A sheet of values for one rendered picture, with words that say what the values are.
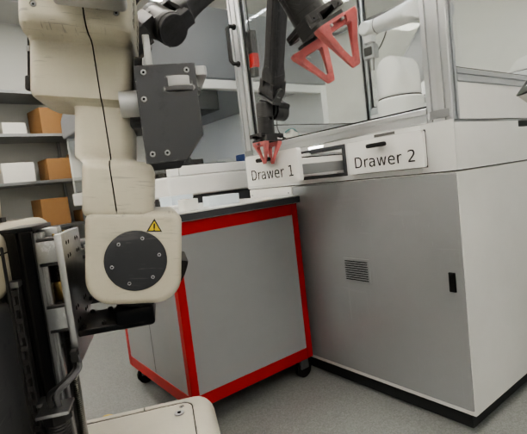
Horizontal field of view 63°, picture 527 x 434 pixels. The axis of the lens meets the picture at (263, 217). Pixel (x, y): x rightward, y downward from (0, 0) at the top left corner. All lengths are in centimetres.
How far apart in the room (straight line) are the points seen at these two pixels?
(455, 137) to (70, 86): 100
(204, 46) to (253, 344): 155
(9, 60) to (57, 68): 477
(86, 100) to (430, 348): 122
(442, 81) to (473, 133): 19
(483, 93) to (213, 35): 148
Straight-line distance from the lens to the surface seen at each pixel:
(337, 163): 157
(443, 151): 136
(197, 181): 227
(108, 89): 82
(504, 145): 162
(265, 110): 147
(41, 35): 84
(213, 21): 253
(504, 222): 160
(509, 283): 165
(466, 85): 144
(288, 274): 172
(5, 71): 555
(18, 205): 534
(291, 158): 143
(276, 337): 173
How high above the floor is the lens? 84
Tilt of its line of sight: 5 degrees down
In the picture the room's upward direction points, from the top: 7 degrees counter-clockwise
